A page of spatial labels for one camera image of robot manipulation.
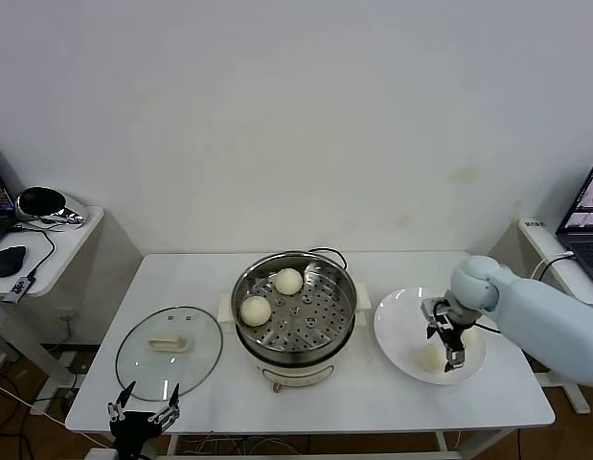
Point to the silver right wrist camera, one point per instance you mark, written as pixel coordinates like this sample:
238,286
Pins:
432,306

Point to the black computer mouse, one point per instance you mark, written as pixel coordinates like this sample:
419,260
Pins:
8,261

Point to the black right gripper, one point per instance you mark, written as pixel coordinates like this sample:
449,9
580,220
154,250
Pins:
451,335

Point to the white round plate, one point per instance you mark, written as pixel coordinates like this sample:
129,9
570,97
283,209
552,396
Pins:
401,326

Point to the white wall socket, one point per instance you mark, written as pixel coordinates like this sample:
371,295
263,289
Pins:
68,316

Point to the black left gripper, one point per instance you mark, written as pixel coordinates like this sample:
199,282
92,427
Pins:
133,426

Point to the glass pot lid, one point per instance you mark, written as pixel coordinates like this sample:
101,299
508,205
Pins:
186,354

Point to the grey usb hub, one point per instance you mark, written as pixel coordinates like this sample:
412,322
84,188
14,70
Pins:
19,289

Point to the shiny chrome headset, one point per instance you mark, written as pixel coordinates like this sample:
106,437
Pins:
61,211

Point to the stainless steel steamer basket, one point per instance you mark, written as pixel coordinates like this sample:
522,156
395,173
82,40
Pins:
310,316

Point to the white side table with mouse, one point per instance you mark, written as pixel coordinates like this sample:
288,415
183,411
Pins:
71,249

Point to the white table leg frame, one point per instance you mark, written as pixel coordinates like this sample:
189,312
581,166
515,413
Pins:
173,445

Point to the laptop with pink windows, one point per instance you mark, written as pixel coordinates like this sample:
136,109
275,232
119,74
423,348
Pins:
583,215

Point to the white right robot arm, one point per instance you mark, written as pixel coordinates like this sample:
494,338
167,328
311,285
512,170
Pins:
540,306

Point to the white steamed baozi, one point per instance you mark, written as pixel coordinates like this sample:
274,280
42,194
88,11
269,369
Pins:
255,311
289,282
473,339
429,360

